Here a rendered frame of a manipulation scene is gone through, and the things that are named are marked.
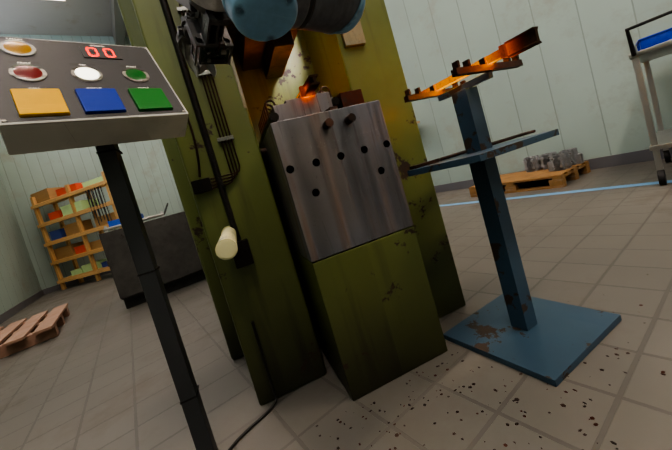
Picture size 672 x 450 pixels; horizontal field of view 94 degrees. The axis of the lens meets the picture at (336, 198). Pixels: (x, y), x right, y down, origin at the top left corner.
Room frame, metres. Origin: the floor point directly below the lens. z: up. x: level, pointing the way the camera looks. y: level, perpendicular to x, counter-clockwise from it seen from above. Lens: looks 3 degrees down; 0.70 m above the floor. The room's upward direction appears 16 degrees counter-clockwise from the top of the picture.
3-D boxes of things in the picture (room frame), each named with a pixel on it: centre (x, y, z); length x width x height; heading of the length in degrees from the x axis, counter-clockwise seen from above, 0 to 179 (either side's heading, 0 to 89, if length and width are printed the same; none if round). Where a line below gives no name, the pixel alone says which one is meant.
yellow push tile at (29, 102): (0.65, 0.51, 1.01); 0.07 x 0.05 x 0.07; 133
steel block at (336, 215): (1.28, 0.03, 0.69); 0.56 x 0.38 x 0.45; 18
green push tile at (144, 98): (0.78, 0.37, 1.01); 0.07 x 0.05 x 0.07; 133
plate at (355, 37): (1.28, -0.24, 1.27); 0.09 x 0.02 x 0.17; 108
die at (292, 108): (1.26, 0.08, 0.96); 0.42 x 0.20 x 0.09; 18
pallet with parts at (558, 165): (3.65, -2.20, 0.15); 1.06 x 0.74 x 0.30; 34
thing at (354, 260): (1.28, 0.03, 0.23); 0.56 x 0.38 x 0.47; 18
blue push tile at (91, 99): (0.71, 0.44, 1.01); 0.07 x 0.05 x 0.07; 133
